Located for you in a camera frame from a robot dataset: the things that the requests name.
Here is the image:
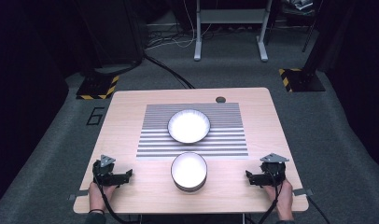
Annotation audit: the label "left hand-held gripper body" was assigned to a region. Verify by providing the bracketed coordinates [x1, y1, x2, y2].
[91, 154, 120, 188]

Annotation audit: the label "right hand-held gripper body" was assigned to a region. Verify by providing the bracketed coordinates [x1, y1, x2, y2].
[259, 152, 290, 188]

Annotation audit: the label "person's left hand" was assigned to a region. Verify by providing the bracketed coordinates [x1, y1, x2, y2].
[88, 181, 118, 213]

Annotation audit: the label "person's right hand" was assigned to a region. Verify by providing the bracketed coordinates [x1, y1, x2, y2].
[263, 179, 295, 220]

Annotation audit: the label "grey tape strip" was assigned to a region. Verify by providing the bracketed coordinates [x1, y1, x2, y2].
[291, 188, 314, 197]
[67, 189, 90, 202]

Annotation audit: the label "grey striped placemat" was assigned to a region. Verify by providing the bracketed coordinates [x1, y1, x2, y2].
[135, 102, 250, 161]

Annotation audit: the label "white bowl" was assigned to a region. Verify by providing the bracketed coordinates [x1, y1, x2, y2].
[170, 151, 208, 192]

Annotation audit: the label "wide white plate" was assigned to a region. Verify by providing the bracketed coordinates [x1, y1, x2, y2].
[167, 108, 212, 145]

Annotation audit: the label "black yellow-striped stand base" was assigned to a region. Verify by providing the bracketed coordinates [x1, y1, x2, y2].
[277, 67, 327, 93]
[76, 72, 120, 101]

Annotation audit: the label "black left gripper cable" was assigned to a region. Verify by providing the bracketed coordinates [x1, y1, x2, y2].
[95, 176, 133, 224]

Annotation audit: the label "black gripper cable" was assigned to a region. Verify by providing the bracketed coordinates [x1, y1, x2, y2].
[258, 171, 286, 224]
[95, 176, 133, 224]

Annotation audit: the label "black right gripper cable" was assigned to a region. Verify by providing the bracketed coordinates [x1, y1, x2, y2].
[258, 171, 286, 224]

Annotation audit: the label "black cable under table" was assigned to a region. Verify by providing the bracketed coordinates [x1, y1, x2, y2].
[306, 195, 332, 224]

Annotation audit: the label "thick black floor cable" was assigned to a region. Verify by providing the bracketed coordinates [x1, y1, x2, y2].
[143, 53, 196, 90]

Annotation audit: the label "black stand post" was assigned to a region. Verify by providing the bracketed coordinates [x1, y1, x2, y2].
[301, 0, 344, 82]

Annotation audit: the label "white floor cables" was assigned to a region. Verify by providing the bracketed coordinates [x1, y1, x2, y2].
[144, 0, 217, 50]

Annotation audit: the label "white metal desk frame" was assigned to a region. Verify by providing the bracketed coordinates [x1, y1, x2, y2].
[193, 0, 270, 63]

